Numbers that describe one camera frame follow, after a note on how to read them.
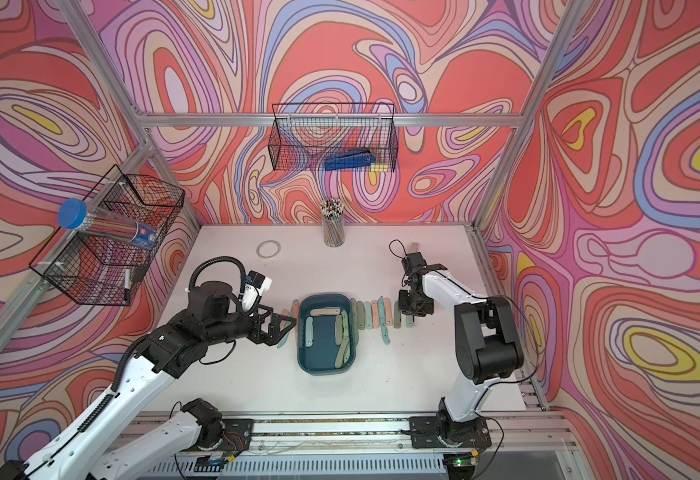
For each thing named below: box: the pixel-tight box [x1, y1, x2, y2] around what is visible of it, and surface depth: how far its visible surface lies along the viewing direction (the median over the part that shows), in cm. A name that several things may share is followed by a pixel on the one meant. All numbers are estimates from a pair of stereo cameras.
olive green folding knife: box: [356, 301, 366, 330], surface depth 95 cm
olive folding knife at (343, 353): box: [334, 337, 351, 369], surface depth 88 cm
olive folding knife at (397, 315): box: [393, 300, 402, 329], surface depth 95 cm
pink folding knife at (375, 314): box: [371, 300, 380, 329], surface depth 95 cm
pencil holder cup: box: [320, 198, 345, 248], surface depth 104 cm
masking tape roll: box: [256, 240, 282, 259], surface depth 115 cm
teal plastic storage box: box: [297, 292, 357, 376], surface depth 91 cm
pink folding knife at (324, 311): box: [309, 308, 341, 317], surface depth 97 cm
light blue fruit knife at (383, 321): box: [378, 296, 391, 345], surface depth 94 cm
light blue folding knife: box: [364, 301, 373, 330], surface depth 95 cm
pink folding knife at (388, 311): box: [384, 297, 393, 326], surface depth 98 cm
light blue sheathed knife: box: [305, 316, 314, 347], surface depth 91 cm
